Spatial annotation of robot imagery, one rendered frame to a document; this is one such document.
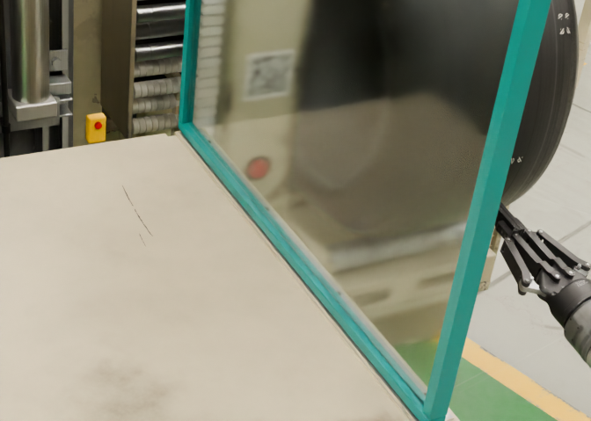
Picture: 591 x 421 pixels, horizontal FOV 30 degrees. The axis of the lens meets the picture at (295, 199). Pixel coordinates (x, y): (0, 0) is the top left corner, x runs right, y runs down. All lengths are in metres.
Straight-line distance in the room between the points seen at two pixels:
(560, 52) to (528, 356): 1.64
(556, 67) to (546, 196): 2.28
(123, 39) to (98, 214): 0.84
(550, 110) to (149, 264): 0.75
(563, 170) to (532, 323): 0.95
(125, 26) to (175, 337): 1.03
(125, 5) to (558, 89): 0.77
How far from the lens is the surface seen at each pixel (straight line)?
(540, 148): 1.69
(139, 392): 0.97
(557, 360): 3.18
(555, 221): 3.78
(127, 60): 1.99
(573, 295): 1.59
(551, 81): 1.64
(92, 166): 1.27
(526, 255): 1.66
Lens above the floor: 1.93
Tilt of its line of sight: 32 degrees down
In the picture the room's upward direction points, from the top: 8 degrees clockwise
